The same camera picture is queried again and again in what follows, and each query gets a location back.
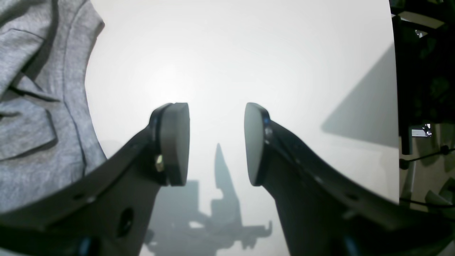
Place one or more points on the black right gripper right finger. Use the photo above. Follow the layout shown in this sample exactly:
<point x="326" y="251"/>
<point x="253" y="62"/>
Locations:
<point x="324" y="213"/>

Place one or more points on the grey T-shirt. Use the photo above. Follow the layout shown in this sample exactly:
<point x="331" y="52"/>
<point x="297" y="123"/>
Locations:
<point x="47" y="139"/>

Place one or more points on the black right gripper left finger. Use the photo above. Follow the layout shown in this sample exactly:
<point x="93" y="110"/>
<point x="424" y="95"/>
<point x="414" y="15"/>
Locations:
<point x="107" y="212"/>

